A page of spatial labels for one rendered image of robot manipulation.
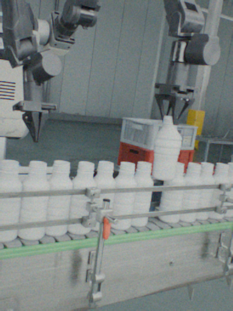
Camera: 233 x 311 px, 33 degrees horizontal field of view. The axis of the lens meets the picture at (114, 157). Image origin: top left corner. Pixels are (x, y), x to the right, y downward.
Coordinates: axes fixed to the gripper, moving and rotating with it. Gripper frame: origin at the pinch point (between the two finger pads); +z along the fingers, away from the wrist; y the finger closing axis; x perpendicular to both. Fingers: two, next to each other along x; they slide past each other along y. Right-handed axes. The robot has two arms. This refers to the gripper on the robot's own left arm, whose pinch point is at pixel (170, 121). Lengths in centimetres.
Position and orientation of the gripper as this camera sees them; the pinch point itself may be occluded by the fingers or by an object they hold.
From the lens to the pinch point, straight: 103.0
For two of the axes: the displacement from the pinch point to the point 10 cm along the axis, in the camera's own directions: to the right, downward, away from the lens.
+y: -5.6, -2.1, 8.0
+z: -1.4, 9.8, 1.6
